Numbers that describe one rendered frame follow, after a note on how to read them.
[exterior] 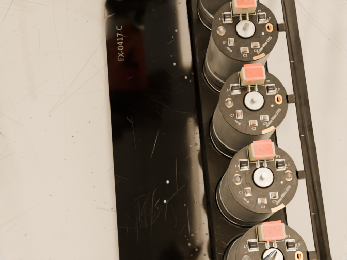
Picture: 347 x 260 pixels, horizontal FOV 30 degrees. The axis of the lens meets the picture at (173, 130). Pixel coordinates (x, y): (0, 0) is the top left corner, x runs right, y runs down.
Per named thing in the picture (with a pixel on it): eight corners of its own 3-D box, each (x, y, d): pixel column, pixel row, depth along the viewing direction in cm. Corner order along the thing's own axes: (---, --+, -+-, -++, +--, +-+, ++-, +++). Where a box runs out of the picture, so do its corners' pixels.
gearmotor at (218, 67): (204, 102, 28) (216, 61, 24) (199, 51, 29) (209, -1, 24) (259, 99, 29) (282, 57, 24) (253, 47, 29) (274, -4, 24)
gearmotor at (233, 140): (210, 165, 28) (223, 135, 23) (205, 110, 28) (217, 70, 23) (267, 161, 28) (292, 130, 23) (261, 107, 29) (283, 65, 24)
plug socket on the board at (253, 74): (241, 93, 23) (244, 86, 23) (239, 70, 24) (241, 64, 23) (263, 91, 23) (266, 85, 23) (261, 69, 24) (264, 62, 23)
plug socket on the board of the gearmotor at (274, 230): (259, 249, 22) (263, 247, 21) (256, 224, 22) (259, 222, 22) (283, 247, 22) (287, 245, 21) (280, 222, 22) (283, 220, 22)
